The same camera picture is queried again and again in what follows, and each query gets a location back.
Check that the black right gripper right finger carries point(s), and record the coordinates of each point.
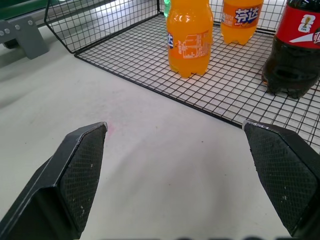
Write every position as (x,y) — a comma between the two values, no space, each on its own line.
(282,170)

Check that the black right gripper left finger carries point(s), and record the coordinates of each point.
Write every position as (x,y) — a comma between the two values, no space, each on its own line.
(62,185)

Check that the red label cola bottle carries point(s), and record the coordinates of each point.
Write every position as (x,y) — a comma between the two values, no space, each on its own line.
(295,52)

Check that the orange Fanta soda bottle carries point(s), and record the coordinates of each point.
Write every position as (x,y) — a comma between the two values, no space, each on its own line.
(240,21)
(188,40)

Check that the green soda bottle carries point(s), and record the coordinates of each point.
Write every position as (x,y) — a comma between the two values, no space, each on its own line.
(166,7)

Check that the grey metal bracket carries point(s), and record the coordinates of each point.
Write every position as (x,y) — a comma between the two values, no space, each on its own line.
(23,35)

